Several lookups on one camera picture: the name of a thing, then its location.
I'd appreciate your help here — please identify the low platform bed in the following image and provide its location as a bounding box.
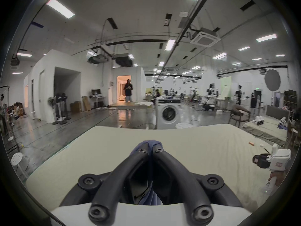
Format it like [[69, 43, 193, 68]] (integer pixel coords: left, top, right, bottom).
[[117, 101, 154, 111]]

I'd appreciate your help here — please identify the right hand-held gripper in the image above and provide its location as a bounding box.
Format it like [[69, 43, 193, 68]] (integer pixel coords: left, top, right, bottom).
[[252, 143, 292, 195]]

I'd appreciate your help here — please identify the white desk with monitor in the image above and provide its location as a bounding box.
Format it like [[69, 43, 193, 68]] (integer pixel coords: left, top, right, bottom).
[[89, 89, 105, 109]]

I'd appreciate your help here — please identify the bed with grey headboard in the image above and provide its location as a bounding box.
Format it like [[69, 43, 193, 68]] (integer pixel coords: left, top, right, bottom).
[[242, 105, 291, 147]]

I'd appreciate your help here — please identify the person's right hand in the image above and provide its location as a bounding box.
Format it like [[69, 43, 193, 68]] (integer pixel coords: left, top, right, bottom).
[[268, 171, 286, 188]]

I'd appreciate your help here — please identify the white standing fan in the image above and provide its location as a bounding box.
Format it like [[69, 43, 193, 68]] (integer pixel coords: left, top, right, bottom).
[[48, 97, 60, 125]]

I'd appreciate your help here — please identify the dark blue shirt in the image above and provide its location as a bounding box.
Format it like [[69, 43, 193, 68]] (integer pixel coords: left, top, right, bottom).
[[130, 140, 165, 206]]

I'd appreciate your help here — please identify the white perforated round stool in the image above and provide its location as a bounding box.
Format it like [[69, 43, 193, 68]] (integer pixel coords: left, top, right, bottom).
[[11, 153, 29, 182]]

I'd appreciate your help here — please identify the black standing fan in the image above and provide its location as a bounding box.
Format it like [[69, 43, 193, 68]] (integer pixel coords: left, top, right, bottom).
[[62, 93, 71, 121], [55, 93, 67, 125]]

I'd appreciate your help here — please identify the dark storage shelf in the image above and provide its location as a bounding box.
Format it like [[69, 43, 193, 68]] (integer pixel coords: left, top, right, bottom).
[[283, 90, 298, 122]]

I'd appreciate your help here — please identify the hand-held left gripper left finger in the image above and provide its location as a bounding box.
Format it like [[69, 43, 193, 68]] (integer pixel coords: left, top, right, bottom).
[[60, 142, 151, 225]]

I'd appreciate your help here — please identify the white washing machine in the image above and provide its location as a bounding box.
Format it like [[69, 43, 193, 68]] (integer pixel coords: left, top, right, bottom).
[[156, 99, 181, 130]]

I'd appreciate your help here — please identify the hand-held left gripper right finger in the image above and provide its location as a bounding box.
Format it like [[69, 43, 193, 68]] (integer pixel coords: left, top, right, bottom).
[[152, 142, 243, 225]]

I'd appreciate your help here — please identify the brown armchair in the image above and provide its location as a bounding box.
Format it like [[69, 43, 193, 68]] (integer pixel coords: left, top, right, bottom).
[[229, 105, 251, 128]]

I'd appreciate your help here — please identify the brown carton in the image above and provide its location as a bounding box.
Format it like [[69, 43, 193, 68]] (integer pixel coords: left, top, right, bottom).
[[70, 101, 83, 113]]

